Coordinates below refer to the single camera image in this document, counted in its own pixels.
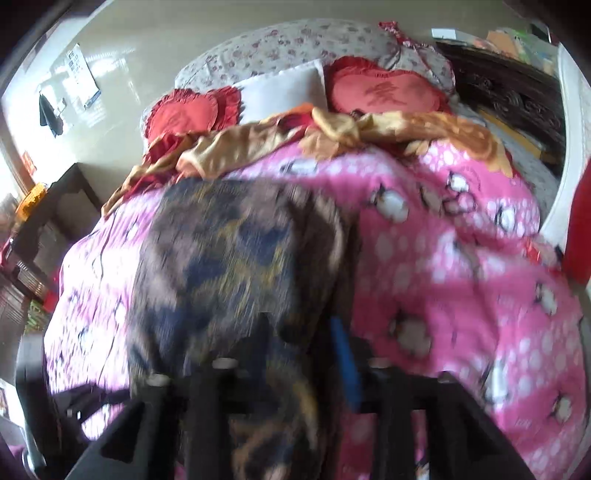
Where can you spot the dark carved wooden headboard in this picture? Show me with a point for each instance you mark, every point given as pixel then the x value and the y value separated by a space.
pixel 503 92

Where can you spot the red-frilled floral pillow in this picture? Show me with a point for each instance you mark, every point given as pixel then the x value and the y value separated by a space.
pixel 429 60

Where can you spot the dark hanging cloth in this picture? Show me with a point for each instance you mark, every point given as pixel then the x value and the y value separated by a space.
pixel 50 115

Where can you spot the white curved bed frame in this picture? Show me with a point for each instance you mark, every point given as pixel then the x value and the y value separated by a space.
pixel 570 115

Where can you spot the pile of colourful packets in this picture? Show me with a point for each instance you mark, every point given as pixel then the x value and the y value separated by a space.
pixel 521 48

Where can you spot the large red heart pillow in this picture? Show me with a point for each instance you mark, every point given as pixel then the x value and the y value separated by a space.
pixel 184 113

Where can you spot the orange and red blanket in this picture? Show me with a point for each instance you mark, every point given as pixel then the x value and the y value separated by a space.
pixel 258 134

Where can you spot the small white box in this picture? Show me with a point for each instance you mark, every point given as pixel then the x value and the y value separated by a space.
pixel 448 34

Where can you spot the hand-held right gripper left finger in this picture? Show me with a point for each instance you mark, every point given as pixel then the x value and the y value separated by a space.
pixel 256 341

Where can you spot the dark floral patterned garment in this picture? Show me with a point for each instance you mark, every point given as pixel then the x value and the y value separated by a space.
pixel 221 258

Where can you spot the wall calendar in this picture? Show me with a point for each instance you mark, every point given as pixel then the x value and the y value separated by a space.
pixel 83 76

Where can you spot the small red heart pillow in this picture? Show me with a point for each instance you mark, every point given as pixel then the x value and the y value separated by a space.
pixel 388 90

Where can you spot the red object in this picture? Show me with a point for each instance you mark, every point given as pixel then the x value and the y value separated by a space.
pixel 579 226

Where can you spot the large floral pillow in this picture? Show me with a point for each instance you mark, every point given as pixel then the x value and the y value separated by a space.
pixel 277 46

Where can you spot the pink penguin print blanket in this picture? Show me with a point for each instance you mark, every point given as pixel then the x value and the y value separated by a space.
pixel 438 258

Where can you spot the dark wooden cabinet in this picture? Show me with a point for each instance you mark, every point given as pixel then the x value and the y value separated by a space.
pixel 60 221

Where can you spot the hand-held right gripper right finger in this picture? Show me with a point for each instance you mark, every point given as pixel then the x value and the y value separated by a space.
pixel 347 364

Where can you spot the floral bedsheet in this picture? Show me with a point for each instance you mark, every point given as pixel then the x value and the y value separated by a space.
pixel 535 184

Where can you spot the orange plastic basket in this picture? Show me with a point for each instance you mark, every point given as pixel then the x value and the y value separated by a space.
pixel 32 198

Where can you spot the white pillow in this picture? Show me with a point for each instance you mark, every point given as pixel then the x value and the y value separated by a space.
pixel 286 85

